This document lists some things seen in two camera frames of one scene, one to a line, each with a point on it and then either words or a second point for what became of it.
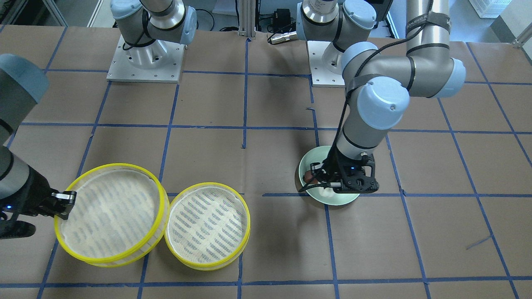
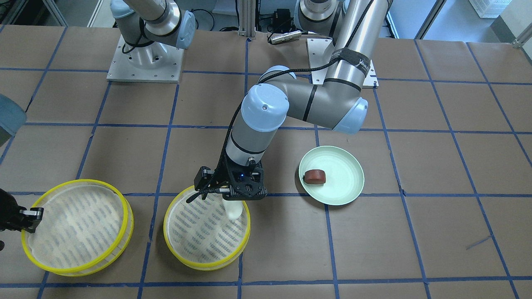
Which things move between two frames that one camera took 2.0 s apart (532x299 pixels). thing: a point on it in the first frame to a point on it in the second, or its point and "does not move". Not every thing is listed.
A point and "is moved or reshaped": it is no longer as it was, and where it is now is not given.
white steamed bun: (326, 192) to (234, 209)
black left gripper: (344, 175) to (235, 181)
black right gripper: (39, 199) to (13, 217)
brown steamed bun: (308, 177) does not move
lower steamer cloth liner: (205, 223) does not move
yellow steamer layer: (119, 214) is moved or reshaped
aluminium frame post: (247, 18) does not move
